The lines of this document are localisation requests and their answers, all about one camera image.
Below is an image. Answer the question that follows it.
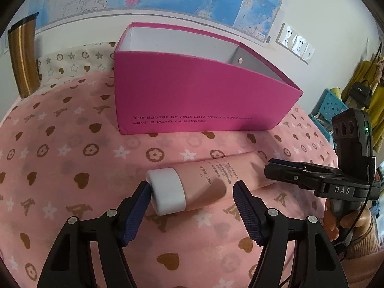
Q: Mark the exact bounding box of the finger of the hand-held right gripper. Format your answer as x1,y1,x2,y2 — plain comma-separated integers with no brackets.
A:
263,163,323,191
269,157,344,176

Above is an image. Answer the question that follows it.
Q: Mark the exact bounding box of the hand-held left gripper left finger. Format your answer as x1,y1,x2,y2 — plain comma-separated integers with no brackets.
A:
36,180,152,288

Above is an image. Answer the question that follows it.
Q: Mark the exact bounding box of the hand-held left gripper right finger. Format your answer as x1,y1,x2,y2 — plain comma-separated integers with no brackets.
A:
232,181,350,288

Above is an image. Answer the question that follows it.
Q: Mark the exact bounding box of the pink tube with white cap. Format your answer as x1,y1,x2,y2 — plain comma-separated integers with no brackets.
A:
146,151,281,216

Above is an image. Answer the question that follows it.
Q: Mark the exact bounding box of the pink cardboard box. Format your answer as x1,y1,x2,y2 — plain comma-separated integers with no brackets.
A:
113,22,303,135

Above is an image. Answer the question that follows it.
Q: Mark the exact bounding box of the small black shoulder bag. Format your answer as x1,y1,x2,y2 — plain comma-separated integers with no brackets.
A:
349,81,372,108

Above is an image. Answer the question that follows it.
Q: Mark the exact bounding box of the person's right hand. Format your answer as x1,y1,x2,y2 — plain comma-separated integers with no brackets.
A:
324,198,374,242

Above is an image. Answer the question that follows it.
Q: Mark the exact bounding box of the blue perforated plastic basket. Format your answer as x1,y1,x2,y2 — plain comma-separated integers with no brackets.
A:
309,88,348,144

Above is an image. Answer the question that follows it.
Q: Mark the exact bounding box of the yellow hanging clothing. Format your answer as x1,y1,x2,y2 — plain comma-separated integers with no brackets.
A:
354,60,384,132

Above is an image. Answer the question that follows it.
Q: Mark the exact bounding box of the white star-printed cloth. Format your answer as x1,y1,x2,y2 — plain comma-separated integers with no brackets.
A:
36,41,119,81

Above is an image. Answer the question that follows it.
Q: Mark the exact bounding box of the gold metal tumbler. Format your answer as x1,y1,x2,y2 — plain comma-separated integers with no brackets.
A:
7,12,41,99

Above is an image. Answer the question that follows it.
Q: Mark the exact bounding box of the white wall switch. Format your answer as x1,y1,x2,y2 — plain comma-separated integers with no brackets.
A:
301,43,315,64

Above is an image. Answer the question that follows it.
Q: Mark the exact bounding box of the white wall socket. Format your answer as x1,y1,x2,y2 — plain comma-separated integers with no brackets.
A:
275,22,296,50
289,34,306,57

